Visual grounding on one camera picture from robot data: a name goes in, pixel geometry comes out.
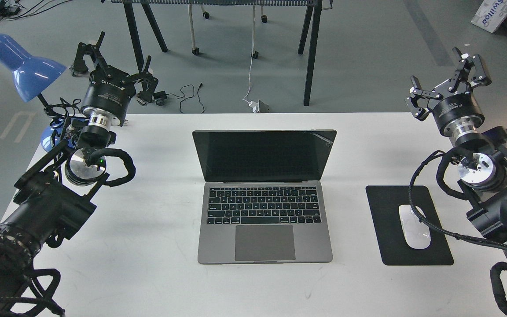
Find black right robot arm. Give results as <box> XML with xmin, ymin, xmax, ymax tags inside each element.
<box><xmin>406</xmin><ymin>48</ymin><xmax>507</xmax><ymax>316</ymax></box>

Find black mouse pad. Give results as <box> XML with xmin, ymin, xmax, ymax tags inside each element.
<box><xmin>366</xmin><ymin>185</ymin><xmax>453</xmax><ymax>265</ymax></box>

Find white cardboard box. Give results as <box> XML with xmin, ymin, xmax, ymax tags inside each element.
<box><xmin>470</xmin><ymin>0</ymin><xmax>507</xmax><ymax>33</ymax></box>

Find white charger cable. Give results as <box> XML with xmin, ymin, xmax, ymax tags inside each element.
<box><xmin>242</xmin><ymin>4</ymin><xmax>271</xmax><ymax>113</ymax></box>

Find black trestle table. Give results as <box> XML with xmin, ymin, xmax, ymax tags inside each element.
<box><xmin>117</xmin><ymin>0</ymin><xmax>331</xmax><ymax>107</ymax></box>

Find white computer mouse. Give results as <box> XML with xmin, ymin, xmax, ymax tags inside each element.
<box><xmin>398</xmin><ymin>204</ymin><xmax>431</xmax><ymax>250</ymax></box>

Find black cable bundle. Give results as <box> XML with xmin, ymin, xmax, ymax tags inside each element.
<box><xmin>0</xmin><ymin>0</ymin><xmax>73</xmax><ymax>39</ymax></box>

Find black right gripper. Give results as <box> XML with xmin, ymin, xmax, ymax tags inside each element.
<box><xmin>406</xmin><ymin>48</ymin><xmax>492</xmax><ymax>137</ymax></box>

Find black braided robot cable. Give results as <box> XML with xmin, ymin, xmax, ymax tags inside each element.
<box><xmin>408</xmin><ymin>149</ymin><xmax>507</xmax><ymax>254</ymax></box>

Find grey open laptop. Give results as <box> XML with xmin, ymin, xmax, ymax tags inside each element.
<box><xmin>192</xmin><ymin>129</ymin><xmax>337</xmax><ymax>265</ymax></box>

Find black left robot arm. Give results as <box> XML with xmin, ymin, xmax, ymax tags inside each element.
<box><xmin>0</xmin><ymin>32</ymin><xmax>158</xmax><ymax>317</ymax></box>

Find blue desk lamp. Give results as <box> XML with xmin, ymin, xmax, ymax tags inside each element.
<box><xmin>0</xmin><ymin>33</ymin><xmax>87</xmax><ymax>152</ymax></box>

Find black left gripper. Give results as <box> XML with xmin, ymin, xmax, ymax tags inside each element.
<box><xmin>70</xmin><ymin>31</ymin><xmax>158</xmax><ymax>126</ymax></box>

